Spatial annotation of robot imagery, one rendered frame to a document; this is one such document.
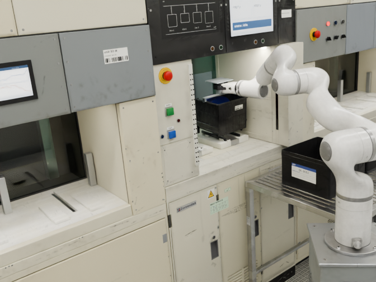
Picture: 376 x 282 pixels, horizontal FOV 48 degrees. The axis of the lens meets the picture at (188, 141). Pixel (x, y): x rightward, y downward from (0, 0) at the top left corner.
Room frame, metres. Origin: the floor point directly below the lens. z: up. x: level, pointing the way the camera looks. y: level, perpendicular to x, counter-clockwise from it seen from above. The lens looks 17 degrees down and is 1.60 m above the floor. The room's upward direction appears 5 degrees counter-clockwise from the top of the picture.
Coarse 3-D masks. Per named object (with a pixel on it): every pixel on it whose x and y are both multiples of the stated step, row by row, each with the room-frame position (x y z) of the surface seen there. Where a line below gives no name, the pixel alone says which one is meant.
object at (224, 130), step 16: (208, 80) 2.28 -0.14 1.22; (224, 80) 2.26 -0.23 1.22; (208, 96) 2.22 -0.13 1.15; (224, 96) 2.40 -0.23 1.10; (240, 96) 2.29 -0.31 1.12; (208, 112) 2.20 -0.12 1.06; (224, 112) 2.16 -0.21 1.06; (240, 112) 2.24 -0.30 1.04; (208, 128) 2.21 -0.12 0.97; (224, 128) 2.17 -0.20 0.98; (240, 128) 2.24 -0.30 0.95
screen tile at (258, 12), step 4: (256, 0) 2.03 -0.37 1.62; (260, 0) 2.04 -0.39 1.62; (264, 0) 2.06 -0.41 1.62; (268, 0) 2.07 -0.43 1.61; (268, 4) 2.07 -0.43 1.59; (256, 8) 2.03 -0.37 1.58; (260, 8) 2.04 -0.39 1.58; (264, 8) 2.06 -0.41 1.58; (268, 8) 2.07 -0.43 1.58; (256, 12) 2.03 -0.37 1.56; (260, 12) 2.04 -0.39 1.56; (264, 12) 2.06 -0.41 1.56; (268, 12) 2.07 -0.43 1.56; (256, 16) 2.03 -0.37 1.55; (260, 16) 2.04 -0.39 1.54; (264, 16) 2.06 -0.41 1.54
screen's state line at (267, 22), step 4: (256, 20) 2.03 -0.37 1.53; (260, 20) 2.04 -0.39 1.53; (264, 20) 2.06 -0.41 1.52; (268, 20) 2.07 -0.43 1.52; (236, 24) 1.95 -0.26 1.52; (240, 24) 1.96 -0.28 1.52; (244, 24) 1.98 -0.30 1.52; (248, 24) 1.99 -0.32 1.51; (252, 24) 2.01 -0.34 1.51; (256, 24) 2.03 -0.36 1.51; (260, 24) 2.04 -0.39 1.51; (264, 24) 2.06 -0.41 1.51; (268, 24) 2.07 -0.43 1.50; (236, 28) 1.95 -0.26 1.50; (240, 28) 1.96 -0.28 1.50; (244, 28) 1.98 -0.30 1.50; (248, 28) 1.99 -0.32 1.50
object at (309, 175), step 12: (300, 144) 1.95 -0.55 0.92; (312, 144) 2.01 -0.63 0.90; (288, 156) 1.84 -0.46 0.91; (300, 156) 1.78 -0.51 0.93; (312, 156) 2.01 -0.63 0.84; (288, 168) 1.84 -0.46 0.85; (300, 168) 1.78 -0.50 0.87; (312, 168) 1.72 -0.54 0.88; (324, 168) 1.67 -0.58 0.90; (360, 168) 1.78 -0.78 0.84; (288, 180) 1.84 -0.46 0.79; (300, 180) 1.78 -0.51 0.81; (312, 180) 1.72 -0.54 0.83; (324, 180) 1.67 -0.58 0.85; (312, 192) 1.72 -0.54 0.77; (324, 192) 1.67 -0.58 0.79
